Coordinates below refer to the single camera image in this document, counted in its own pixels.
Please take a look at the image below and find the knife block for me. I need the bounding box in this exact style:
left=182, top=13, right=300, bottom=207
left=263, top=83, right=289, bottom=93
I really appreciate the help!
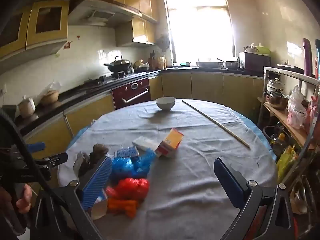
left=148, top=50, right=157, bottom=69

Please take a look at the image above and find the green plastic lid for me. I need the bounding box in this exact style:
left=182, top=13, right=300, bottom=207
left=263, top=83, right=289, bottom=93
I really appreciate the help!
left=254, top=44, right=271, bottom=55

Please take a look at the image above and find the white ceramic bowl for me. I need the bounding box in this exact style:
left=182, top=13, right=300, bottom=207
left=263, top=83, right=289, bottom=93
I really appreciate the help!
left=155, top=97, right=176, bottom=111

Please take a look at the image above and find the yellow packet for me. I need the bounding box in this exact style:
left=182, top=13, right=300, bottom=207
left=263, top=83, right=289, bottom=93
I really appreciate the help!
left=276, top=145, right=298, bottom=178

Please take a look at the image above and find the black kitchen countertop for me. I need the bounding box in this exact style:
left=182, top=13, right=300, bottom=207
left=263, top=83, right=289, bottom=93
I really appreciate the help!
left=0, top=66, right=265, bottom=135

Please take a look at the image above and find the gas stove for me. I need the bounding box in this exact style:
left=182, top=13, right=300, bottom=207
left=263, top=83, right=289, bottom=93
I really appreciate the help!
left=84, top=73, right=132, bottom=87

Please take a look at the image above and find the brown clay pot in bag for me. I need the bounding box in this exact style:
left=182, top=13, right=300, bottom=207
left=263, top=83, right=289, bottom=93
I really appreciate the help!
left=40, top=81, right=62, bottom=105

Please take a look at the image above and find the white and pink plastic bag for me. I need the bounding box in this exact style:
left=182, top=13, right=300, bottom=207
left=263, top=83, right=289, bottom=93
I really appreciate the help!
left=287, top=85, right=308, bottom=130

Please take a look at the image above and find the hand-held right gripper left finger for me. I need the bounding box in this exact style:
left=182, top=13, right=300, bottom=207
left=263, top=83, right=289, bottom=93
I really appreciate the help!
left=30, top=156, right=113, bottom=240

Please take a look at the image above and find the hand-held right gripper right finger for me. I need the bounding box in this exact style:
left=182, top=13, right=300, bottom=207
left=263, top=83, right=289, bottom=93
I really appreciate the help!
left=213, top=157, right=298, bottom=240

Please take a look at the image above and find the dark red oven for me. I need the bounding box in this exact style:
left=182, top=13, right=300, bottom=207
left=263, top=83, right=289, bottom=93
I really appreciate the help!
left=111, top=78, right=152, bottom=110

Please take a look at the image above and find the yellow hanging cabinet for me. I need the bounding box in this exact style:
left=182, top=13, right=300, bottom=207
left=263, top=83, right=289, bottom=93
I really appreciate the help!
left=115, top=17, right=157, bottom=47

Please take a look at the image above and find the metal storage rack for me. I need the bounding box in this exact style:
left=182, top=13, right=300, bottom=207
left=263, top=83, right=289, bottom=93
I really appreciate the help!
left=257, top=66, right=320, bottom=180

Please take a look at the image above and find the round wall fan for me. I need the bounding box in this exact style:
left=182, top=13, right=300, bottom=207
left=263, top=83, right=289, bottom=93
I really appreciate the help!
left=156, top=35, right=170, bottom=53

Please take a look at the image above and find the yellow glass-door wall cabinet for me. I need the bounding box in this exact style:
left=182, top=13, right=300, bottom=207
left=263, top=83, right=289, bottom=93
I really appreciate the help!
left=0, top=0, right=69, bottom=60

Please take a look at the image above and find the flat black cooker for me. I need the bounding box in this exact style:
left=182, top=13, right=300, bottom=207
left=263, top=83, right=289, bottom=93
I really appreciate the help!
left=277, top=64, right=304, bottom=72

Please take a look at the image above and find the grey tablecloth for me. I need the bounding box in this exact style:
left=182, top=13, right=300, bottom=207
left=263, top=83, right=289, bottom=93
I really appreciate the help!
left=57, top=97, right=278, bottom=240

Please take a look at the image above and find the kitchen window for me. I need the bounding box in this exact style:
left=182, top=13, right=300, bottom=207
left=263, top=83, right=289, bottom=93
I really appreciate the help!
left=164, top=0, right=237, bottom=67

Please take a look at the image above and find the blue plastic bag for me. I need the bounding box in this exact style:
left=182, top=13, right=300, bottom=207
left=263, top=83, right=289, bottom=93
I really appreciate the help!
left=110, top=148, right=157, bottom=183

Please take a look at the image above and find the range hood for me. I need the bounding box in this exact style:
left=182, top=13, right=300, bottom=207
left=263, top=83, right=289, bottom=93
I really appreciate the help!
left=30, top=0, right=143, bottom=27

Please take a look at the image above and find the long wooden stick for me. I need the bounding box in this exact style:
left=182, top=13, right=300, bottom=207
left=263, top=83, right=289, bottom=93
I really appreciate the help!
left=182, top=99, right=251, bottom=148

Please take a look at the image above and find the person's left hand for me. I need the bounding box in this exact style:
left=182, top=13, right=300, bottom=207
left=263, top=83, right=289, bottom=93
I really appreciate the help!
left=0, top=185, right=33, bottom=220

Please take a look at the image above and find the black cable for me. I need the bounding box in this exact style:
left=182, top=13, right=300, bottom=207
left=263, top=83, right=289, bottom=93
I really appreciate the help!
left=0, top=109, right=83, bottom=220

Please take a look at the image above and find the blue foil carton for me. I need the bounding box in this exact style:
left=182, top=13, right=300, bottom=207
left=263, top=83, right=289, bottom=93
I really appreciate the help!
left=114, top=147, right=139, bottom=159

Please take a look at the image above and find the black wok with lid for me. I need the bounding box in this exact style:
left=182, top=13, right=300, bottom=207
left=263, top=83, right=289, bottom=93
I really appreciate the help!
left=104, top=55, right=133, bottom=73

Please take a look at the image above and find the metal basin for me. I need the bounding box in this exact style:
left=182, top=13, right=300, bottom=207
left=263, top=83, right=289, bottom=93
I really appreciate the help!
left=196, top=60, right=224, bottom=68
left=222, top=60, right=239, bottom=70

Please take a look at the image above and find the cooking oil bottle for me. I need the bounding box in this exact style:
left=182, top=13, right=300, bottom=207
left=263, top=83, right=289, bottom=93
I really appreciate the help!
left=271, top=133, right=287, bottom=155

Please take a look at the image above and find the white medicine box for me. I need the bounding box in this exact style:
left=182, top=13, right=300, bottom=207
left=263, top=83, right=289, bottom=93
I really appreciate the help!
left=86, top=195, right=108, bottom=220

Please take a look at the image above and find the steel pot with lid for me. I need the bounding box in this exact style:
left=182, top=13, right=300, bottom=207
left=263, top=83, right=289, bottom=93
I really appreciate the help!
left=265, top=91, right=288, bottom=110

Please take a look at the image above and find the red plastic bag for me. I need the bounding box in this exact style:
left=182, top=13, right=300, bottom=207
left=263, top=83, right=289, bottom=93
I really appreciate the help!
left=105, top=177, right=150, bottom=202

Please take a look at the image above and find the orange and white carton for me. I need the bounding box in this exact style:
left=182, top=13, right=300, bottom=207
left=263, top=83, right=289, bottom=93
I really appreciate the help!
left=154, top=128, right=185, bottom=158

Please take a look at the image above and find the stack of dishes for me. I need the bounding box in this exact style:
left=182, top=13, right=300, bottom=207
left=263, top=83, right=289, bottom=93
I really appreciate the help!
left=266, top=77, right=285, bottom=93

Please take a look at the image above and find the purple thermos bottle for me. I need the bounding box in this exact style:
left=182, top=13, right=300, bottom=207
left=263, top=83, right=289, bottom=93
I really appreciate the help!
left=302, top=38, right=313, bottom=77

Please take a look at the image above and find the microwave oven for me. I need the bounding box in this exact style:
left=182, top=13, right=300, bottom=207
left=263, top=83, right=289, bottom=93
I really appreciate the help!
left=239, top=51, right=272, bottom=70

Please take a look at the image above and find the orange plastic bag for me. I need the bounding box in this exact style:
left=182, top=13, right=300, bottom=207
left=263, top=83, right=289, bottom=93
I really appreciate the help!
left=107, top=197, right=138, bottom=219

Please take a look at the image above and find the brown crumpled wrapper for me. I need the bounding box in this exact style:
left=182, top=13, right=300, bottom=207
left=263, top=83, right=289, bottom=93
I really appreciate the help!
left=89, top=144, right=109, bottom=165
left=73, top=151, right=92, bottom=178

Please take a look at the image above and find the white paper packet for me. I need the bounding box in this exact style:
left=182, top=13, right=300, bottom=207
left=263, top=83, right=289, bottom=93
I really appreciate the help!
left=132, top=136, right=160, bottom=151

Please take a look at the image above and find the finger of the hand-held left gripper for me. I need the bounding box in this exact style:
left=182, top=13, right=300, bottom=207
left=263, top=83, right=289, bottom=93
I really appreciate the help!
left=26, top=142, right=47, bottom=153
left=37, top=152, right=69, bottom=169

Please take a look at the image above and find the blue thermos bottle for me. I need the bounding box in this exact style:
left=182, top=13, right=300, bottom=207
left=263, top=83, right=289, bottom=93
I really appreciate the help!
left=314, top=39, right=320, bottom=79

